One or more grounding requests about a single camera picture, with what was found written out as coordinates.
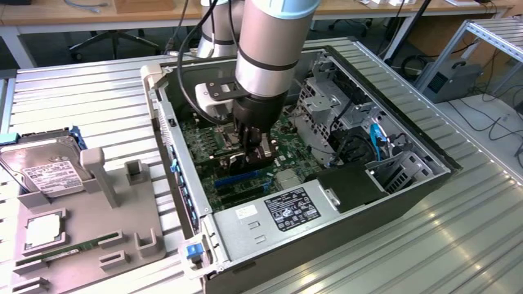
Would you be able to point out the brown cardboard box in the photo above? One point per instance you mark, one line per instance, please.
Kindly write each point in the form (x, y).
(143, 5)

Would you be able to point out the open grey PC case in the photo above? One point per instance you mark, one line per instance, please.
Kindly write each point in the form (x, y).
(401, 190)

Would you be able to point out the silver power supply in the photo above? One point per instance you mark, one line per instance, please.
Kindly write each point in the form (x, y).
(244, 232)

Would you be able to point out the black expansion slot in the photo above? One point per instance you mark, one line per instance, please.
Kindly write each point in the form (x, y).
(243, 196)

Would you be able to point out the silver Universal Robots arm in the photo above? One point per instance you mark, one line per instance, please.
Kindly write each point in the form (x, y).
(270, 46)

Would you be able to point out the silver hard disk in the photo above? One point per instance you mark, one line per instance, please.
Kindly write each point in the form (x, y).
(40, 171)

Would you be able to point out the small black chair base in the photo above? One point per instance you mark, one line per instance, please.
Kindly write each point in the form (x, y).
(343, 24)

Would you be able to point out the silver CPU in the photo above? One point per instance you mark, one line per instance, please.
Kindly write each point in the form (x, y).
(43, 231)

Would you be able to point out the large black chair base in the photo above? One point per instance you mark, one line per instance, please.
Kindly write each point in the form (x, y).
(112, 38)

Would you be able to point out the green RAM stick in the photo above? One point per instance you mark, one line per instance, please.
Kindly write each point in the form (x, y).
(70, 249)

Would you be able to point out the green motherboard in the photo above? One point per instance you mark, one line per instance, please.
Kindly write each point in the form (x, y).
(286, 150)

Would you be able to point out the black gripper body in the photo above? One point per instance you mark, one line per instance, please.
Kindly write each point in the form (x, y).
(259, 111)

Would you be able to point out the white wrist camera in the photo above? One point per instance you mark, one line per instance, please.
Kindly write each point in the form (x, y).
(208, 104)

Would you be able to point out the wooden desk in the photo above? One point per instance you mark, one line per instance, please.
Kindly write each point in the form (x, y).
(367, 7)

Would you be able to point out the black graphics card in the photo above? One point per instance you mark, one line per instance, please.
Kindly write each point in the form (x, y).
(235, 165)

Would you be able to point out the black plastic shroud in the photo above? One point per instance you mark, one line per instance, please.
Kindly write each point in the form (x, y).
(347, 183)

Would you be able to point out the silver chipset heatsink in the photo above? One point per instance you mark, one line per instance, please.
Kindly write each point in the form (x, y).
(288, 179)

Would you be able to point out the blue case latch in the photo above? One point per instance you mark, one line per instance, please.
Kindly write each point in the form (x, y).
(192, 250)

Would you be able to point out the grey parts rack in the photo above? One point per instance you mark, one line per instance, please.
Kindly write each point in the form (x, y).
(90, 226)

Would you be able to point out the CPU socket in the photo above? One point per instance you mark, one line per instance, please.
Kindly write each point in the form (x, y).
(228, 136)

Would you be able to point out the aluminium frame table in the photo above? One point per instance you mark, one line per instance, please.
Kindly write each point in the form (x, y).
(498, 30)

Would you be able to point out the metal disk bay cage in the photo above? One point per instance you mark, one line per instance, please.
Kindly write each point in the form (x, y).
(323, 104)

